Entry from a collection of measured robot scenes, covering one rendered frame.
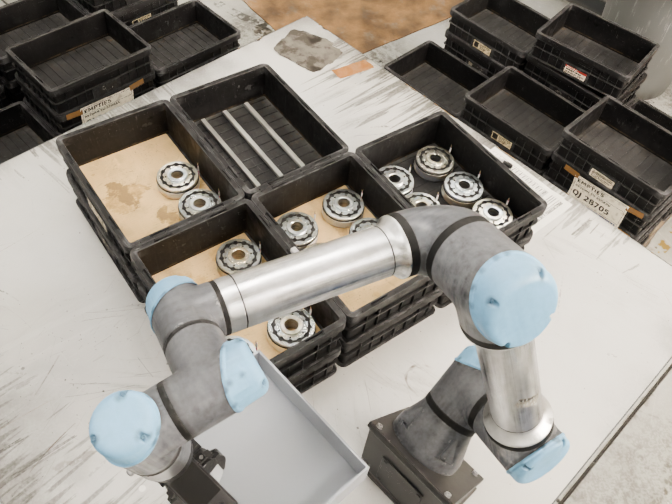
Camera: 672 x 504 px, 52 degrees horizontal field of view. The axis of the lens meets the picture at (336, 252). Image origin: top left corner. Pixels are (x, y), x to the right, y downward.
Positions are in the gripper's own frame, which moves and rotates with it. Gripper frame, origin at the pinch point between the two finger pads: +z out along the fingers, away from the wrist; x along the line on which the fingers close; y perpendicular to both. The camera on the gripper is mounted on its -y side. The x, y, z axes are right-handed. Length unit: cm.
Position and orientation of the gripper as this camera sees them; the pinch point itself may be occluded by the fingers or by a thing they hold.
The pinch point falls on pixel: (211, 488)
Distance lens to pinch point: 110.5
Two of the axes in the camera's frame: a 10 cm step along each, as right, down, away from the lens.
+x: -6.7, 6.8, -2.9
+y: -7.4, -5.7, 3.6
